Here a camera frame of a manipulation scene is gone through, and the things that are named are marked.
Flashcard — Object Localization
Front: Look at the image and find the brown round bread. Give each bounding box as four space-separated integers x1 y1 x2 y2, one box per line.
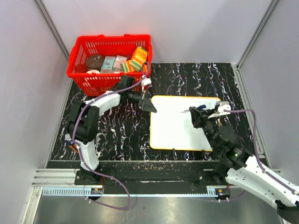
86 55 105 70

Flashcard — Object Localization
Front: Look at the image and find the pink white small box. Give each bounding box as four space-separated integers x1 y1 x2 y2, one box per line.
113 55 127 71

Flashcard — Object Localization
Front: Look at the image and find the blue capped whiteboard marker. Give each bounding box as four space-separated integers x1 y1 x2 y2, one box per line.
181 105 206 113

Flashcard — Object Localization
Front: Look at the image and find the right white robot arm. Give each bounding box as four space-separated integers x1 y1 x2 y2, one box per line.
189 105 299 224

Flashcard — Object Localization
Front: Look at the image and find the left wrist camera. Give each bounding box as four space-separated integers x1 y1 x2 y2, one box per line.
141 78 152 91

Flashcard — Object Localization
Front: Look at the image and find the white round cup lid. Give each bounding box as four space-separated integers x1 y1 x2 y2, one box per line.
87 70 100 74

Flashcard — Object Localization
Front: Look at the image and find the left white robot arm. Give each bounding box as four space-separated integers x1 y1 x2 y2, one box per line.
65 75 157 185

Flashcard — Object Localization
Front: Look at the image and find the white whiteboard with orange frame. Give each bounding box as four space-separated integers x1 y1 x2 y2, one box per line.
149 95 220 152

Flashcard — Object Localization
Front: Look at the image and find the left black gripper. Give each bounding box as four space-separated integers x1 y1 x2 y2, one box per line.
127 89 157 113

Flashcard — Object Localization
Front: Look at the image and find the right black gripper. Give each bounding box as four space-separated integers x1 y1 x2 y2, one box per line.
189 107 220 151

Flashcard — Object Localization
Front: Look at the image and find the teal small box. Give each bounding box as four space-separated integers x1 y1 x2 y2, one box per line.
100 56 116 73

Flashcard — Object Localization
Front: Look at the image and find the orange cylindrical bottle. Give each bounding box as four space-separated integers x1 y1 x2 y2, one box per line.
65 133 78 154

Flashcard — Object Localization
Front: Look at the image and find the red plastic shopping basket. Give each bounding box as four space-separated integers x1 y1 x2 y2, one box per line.
66 34 153 96

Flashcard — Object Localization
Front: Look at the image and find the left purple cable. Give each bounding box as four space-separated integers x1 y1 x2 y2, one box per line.
71 61 151 210

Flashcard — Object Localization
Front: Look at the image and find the orange juice carton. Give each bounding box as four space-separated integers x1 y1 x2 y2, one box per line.
131 46 148 65

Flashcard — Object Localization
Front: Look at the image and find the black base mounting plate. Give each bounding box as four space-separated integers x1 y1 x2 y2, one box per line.
74 160 241 195

